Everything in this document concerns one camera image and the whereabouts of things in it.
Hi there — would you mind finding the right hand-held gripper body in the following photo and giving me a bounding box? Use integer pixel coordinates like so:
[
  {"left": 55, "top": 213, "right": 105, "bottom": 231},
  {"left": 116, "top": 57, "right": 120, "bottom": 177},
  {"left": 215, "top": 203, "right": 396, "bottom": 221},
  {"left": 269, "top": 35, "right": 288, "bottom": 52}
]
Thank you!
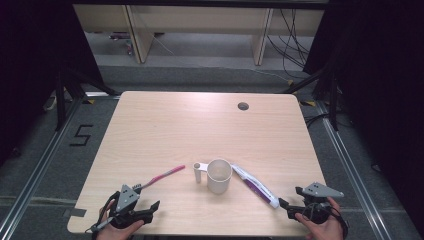
[{"left": 287, "top": 181, "right": 345, "bottom": 225}]

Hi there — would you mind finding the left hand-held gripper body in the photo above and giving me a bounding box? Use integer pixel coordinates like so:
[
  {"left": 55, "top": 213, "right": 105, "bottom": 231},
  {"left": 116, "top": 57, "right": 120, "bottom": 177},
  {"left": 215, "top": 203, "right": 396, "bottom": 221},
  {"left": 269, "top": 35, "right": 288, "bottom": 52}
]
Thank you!
[{"left": 108, "top": 184, "right": 155, "bottom": 230}]

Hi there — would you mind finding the pink toothbrush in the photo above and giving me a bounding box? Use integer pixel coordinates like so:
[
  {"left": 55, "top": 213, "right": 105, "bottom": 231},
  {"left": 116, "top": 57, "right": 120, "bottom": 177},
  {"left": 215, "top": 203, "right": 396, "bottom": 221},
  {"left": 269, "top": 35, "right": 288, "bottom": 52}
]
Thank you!
[{"left": 133, "top": 164, "right": 186, "bottom": 194}]

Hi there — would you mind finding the white purple toothpaste tube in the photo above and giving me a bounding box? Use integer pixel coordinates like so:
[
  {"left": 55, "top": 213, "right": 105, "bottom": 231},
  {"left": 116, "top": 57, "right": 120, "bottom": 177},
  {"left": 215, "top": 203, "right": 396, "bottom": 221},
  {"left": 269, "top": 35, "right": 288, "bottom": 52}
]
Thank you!
[{"left": 230, "top": 163, "right": 280, "bottom": 210}]

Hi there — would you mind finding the white cup with handle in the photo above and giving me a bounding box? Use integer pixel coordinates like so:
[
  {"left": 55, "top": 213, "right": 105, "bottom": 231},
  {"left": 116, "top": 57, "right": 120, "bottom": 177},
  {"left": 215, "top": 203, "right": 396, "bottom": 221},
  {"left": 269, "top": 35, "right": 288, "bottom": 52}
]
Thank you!
[{"left": 192, "top": 158, "right": 233, "bottom": 195}]

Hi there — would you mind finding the person's left hand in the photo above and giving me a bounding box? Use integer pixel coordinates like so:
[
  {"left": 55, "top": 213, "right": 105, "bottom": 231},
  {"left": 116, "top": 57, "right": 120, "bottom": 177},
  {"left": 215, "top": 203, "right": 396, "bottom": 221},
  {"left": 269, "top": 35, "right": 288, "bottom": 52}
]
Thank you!
[{"left": 96, "top": 199, "right": 145, "bottom": 240}]

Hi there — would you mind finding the person's right hand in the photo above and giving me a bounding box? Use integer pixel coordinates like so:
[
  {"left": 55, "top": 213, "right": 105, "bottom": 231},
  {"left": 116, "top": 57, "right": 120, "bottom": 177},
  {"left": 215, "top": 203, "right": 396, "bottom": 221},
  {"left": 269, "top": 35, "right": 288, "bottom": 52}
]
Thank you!
[{"left": 294, "top": 196, "right": 345, "bottom": 240}]

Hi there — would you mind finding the black tape patch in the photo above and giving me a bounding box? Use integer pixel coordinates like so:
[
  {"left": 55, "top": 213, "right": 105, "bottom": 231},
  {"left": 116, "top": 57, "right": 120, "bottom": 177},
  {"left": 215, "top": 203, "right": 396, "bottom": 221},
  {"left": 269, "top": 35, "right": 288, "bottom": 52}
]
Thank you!
[{"left": 63, "top": 207, "right": 88, "bottom": 218}]

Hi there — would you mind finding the black metal stand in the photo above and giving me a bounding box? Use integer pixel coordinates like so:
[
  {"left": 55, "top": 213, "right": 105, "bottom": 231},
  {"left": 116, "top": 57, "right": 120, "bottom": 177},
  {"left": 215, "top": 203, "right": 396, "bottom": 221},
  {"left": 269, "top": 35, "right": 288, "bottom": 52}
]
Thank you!
[
  {"left": 54, "top": 64, "right": 121, "bottom": 132},
  {"left": 281, "top": 59, "right": 341, "bottom": 132}
]

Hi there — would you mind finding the dark curtain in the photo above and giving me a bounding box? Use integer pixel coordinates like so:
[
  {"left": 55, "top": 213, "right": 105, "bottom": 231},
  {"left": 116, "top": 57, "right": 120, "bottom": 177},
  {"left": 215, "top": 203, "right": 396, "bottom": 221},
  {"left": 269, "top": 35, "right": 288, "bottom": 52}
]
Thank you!
[
  {"left": 303, "top": 0, "right": 424, "bottom": 228},
  {"left": 0, "top": 0, "right": 105, "bottom": 168}
]

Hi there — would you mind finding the aluminium floor rail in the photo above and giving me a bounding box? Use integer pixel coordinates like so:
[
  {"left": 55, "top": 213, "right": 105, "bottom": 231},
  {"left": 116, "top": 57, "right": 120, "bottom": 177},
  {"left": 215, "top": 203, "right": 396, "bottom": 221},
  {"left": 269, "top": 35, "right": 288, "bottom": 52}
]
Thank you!
[
  {"left": 0, "top": 96, "right": 84, "bottom": 240},
  {"left": 316, "top": 101, "right": 389, "bottom": 240}
]

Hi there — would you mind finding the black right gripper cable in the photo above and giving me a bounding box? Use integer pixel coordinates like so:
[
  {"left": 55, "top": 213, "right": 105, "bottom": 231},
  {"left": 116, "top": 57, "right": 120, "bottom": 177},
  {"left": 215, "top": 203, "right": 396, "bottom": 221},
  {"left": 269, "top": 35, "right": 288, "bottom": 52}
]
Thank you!
[{"left": 328, "top": 199, "right": 350, "bottom": 240}]

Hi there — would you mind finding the black floor cable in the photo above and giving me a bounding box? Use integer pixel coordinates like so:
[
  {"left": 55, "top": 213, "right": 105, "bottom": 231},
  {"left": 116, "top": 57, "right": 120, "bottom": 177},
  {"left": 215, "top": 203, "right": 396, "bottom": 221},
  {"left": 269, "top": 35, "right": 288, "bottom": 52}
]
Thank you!
[{"left": 304, "top": 113, "right": 331, "bottom": 129}]

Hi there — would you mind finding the white coiled cable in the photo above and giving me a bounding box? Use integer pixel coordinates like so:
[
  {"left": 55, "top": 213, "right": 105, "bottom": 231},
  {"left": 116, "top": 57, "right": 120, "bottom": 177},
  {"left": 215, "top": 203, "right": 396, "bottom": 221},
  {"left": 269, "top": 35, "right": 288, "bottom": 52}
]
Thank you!
[{"left": 42, "top": 94, "right": 58, "bottom": 112}]

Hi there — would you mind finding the thin white floor cable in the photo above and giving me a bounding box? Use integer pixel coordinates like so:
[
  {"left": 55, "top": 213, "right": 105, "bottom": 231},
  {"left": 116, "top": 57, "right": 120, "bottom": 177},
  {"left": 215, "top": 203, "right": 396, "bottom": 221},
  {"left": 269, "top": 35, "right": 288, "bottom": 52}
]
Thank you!
[{"left": 248, "top": 68, "right": 291, "bottom": 83}]

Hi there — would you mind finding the bundle of black cables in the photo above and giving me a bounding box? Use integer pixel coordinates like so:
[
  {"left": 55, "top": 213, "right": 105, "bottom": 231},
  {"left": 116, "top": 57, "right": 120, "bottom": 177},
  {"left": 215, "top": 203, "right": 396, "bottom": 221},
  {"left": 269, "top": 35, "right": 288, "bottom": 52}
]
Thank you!
[{"left": 266, "top": 8, "right": 313, "bottom": 79}]

